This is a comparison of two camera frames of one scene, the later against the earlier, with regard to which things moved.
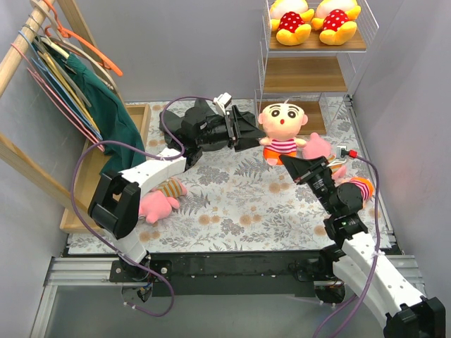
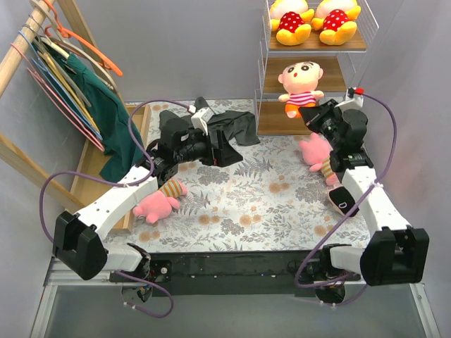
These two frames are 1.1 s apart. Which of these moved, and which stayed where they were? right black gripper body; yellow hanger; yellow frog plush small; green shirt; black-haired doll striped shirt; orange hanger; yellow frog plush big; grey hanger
Moved: right black gripper body; black-haired doll striped shirt
Stayed: grey hanger; yellow frog plush big; orange hanger; yellow hanger; yellow frog plush small; green shirt
